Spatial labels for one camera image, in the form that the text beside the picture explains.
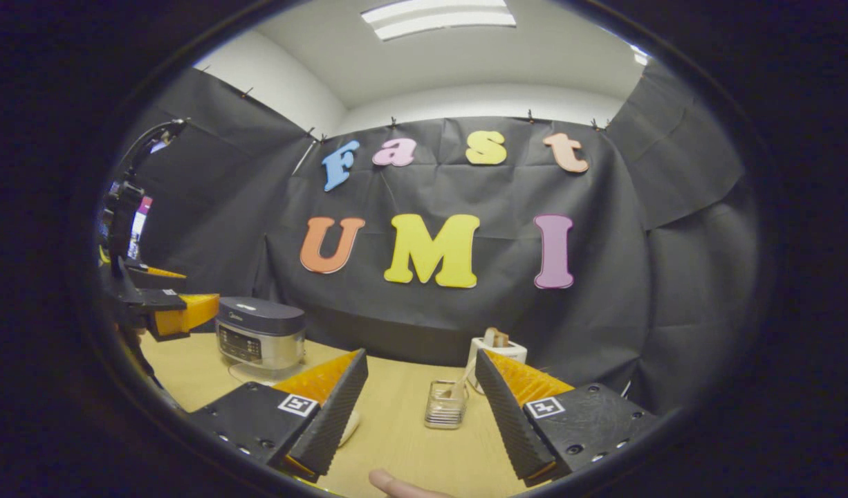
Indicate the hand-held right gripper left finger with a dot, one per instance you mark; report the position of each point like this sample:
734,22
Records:
334,415

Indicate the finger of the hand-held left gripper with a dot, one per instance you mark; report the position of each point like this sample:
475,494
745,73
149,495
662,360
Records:
182,315
154,277

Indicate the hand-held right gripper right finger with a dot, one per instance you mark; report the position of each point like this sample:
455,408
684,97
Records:
510,422

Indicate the black silver rice cooker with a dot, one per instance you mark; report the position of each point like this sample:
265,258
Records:
261,318

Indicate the computer monitor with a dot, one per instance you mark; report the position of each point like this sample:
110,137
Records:
142,221

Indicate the white toaster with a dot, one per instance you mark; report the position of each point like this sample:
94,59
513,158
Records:
514,353

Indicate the toast slice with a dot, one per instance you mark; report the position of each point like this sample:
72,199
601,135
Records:
496,337

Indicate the ceiling light panel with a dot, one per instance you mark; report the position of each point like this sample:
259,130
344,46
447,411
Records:
438,17

